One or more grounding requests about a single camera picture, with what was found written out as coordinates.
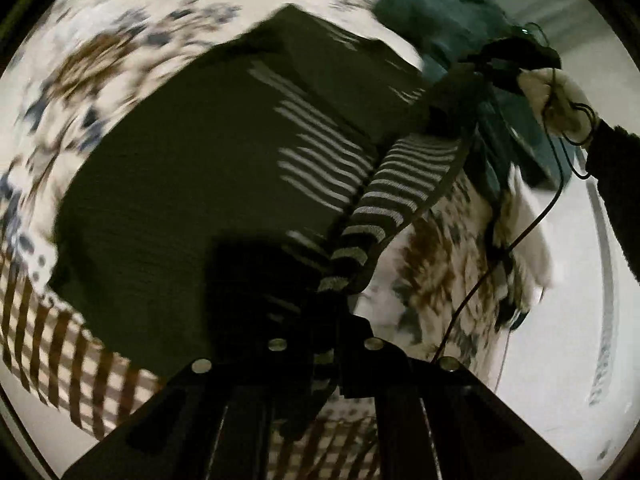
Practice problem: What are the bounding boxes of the right hand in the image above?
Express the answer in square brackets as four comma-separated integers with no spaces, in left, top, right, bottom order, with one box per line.
[518,68,600,148]

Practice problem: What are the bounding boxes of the black grey striped garment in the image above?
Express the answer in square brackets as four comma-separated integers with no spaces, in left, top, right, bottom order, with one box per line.
[48,3,471,441]

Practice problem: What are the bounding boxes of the black cable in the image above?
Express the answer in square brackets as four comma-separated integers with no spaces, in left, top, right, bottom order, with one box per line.
[429,22,599,366]

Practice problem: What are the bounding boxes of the dark sleeved right forearm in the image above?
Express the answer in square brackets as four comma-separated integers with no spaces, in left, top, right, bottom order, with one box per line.
[587,120,640,281]

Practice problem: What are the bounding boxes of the dark teal garment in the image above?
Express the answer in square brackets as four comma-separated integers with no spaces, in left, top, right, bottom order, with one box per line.
[373,0,566,198]

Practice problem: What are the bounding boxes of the floral patterned bedsheet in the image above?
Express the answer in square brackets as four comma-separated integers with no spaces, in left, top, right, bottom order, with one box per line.
[0,0,532,480]

